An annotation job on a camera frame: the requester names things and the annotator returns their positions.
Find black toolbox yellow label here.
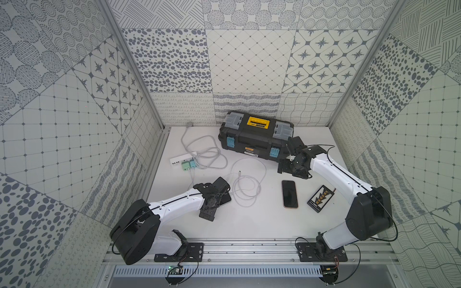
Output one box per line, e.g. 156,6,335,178
218,110,294,162

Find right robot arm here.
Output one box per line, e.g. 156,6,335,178
278,145,396,254

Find grey power cord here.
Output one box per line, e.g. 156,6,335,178
179,121,228,170

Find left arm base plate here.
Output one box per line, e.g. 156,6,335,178
154,242,205,263

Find aluminium front rail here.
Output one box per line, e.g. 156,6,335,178
102,237,399,266

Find phone with pink case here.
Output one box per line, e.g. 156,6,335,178
282,180,298,208

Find phone with mint case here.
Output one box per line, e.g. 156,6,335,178
216,192,232,206

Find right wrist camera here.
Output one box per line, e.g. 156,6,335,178
287,136,306,156

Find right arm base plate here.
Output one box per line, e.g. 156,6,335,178
295,242,348,262

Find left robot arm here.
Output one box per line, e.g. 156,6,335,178
110,177,230,265

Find green charger adapters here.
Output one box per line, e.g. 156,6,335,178
181,160,197,171

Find white power strip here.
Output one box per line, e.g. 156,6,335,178
169,152,196,166

